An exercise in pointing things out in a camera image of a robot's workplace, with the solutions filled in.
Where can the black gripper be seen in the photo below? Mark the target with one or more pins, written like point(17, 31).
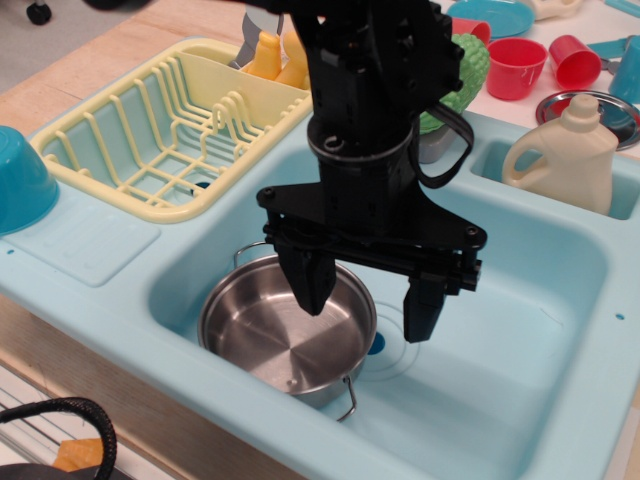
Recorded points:
point(369, 207)

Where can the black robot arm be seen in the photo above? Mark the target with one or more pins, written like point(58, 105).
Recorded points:
point(374, 67)

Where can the stainless steel pot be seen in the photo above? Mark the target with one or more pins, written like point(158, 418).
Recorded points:
point(252, 320)

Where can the light blue toy sink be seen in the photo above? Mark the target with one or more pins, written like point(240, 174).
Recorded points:
point(530, 376)

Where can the yellow dish drying rack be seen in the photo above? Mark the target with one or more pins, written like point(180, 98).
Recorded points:
point(165, 141)

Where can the grey plastic cup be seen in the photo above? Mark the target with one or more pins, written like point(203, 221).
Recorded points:
point(433, 145)

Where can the yellow plastic bottle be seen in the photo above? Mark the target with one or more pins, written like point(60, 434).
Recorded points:
point(267, 60)
point(295, 72)

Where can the green toy vegetable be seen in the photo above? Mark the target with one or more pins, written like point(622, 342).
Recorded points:
point(474, 68)

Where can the cream detergent bottle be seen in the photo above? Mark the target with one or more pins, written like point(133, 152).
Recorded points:
point(568, 159)

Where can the red plastic cup upright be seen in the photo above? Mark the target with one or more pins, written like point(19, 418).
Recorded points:
point(515, 67)

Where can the red plastic cup behind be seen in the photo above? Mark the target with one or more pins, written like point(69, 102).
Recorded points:
point(468, 27)

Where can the teal plastic plate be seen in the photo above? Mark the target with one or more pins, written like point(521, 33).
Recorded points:
point(505, 18)

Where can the red plastic cup tipped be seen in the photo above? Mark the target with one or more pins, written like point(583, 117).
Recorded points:
point(575, 66)

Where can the silver metal lid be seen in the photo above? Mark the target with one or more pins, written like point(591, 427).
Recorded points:
point(617, 115)

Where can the cream toy kettle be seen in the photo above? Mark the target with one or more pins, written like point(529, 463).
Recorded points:
point(547, 9)

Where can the teal plastic cup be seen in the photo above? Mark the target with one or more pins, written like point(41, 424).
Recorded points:
point(625, 83)

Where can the teal plastic utensil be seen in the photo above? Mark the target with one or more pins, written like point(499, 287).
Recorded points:
point(612, 49)

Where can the orange object bottom left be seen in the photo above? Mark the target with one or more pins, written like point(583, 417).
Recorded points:
point(74, 455)

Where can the teal plastic bowl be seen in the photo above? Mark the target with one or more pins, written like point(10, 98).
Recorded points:
point(28, 190)

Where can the black caster wheel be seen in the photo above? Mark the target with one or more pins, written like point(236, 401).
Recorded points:
point(39, 13)

